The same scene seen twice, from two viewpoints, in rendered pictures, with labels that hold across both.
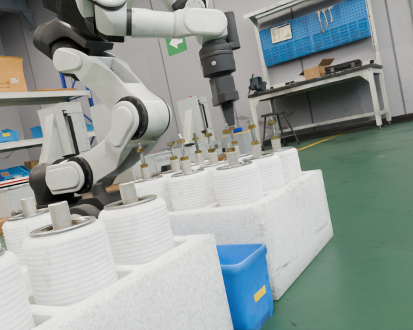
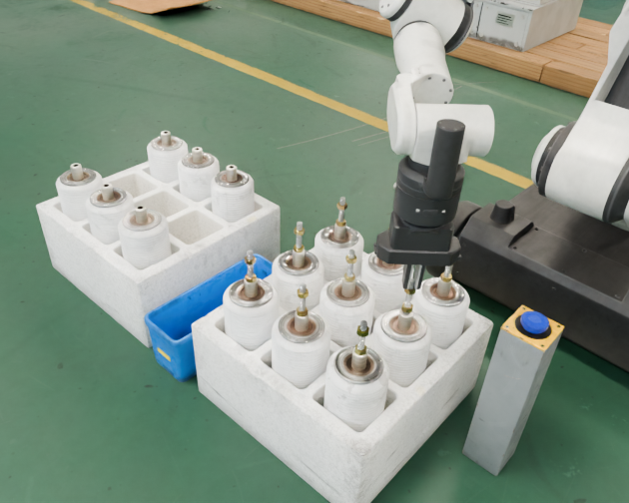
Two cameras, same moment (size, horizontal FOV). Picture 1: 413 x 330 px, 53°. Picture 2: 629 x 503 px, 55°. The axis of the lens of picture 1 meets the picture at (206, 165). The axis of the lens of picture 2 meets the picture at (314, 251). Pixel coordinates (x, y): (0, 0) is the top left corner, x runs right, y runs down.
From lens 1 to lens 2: 146 cm
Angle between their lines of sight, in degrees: 94
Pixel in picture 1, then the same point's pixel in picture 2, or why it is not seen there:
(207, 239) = (130, 279)
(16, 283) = (69, 199)
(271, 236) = (202, 356)
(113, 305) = (77, 241)
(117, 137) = not seen: hidden behind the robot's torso
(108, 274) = (96, 233)
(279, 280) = (204, 386)
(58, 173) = not seen: hidden behind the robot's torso
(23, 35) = not seen: outside the picture
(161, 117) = (581, 198)
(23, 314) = (72, 211)
